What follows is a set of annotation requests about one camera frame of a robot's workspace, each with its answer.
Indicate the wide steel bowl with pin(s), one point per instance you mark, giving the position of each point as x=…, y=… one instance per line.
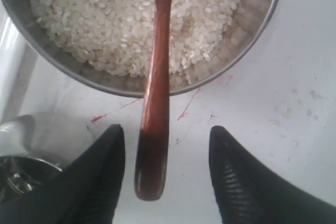
x=249, y=22

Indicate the small steel cup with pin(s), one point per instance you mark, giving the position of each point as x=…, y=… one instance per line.
x=23, y=168

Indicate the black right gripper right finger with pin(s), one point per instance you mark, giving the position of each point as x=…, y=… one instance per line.
x=246, y=191

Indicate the brown wooden spoon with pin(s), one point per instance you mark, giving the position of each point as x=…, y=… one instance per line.
x=153, y=145

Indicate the white rectangular plastic tray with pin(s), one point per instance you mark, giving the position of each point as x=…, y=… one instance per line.
x=13, y=47

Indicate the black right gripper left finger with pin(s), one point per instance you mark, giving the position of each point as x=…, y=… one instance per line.
x=87, y=191

